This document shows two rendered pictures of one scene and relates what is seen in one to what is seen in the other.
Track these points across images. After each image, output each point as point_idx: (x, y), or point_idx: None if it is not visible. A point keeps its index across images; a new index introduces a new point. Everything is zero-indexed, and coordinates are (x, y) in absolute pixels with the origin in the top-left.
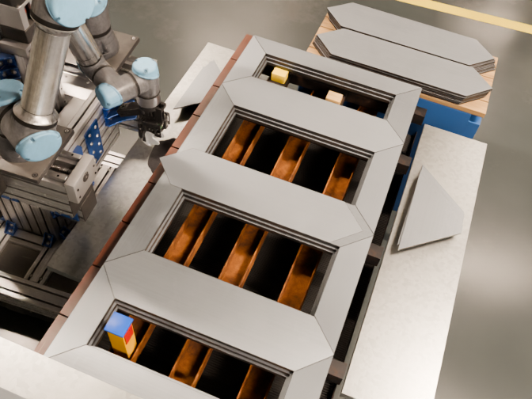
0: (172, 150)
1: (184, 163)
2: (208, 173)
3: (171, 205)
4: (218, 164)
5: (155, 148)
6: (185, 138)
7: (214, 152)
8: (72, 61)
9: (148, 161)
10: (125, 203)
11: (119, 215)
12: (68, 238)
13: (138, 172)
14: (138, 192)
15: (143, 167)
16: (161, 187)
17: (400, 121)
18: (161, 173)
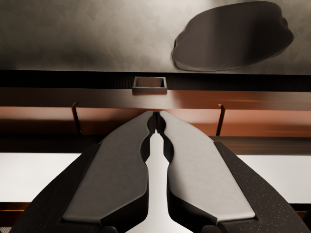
0: (210, 119)
1: (157, 181)
2: (152, 224)
3: (27, 200)
4: (186, 229)
5: (249, 11)
6: (263, 130)
7: (282, 81)
8: None
9: (202, 14)
10: (77, 17)
11: (44, 21)
12: None
13: (169, 1)
14: (119, 32)
15: (189, 4)
16: (56, 168)
17: None
18: (117, 126)
